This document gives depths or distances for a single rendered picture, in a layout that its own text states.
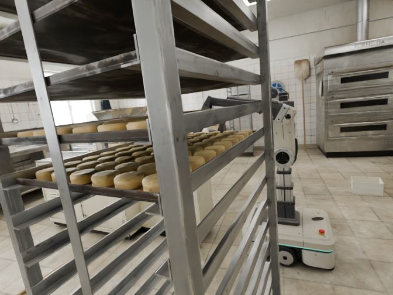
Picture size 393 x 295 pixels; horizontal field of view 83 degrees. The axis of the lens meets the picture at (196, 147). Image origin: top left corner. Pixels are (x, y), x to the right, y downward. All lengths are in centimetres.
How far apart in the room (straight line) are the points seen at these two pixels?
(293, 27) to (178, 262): 583
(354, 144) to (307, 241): 340
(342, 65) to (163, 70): 473
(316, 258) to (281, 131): 92
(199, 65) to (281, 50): 551
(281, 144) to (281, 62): 419
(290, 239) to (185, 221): 163
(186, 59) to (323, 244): 169
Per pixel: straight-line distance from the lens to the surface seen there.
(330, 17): 608
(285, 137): 175
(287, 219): 200
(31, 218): 67
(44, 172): 58
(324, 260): 195
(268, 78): 82
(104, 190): 39
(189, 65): 36
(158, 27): 26
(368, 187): 336
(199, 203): 206
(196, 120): 35
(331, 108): 484
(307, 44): 592
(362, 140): 507
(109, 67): 31
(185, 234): 28
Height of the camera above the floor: 125
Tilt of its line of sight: 10 degrees down
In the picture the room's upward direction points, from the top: 6 degrees counter-clockwise
